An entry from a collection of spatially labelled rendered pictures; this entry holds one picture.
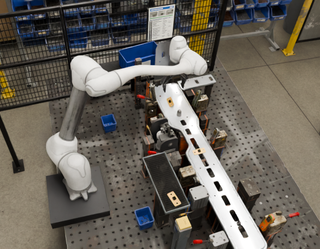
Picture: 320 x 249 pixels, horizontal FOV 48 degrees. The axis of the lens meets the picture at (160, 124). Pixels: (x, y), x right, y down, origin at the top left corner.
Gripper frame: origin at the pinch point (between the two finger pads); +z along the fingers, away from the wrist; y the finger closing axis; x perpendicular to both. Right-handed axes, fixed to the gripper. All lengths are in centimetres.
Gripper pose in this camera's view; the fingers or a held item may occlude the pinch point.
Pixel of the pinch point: (173, 88)
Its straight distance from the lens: 253.6
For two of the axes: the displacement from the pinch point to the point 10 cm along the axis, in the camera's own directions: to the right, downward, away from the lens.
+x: -3.5, -7.1, 6.1
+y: 9.4, -2.3, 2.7
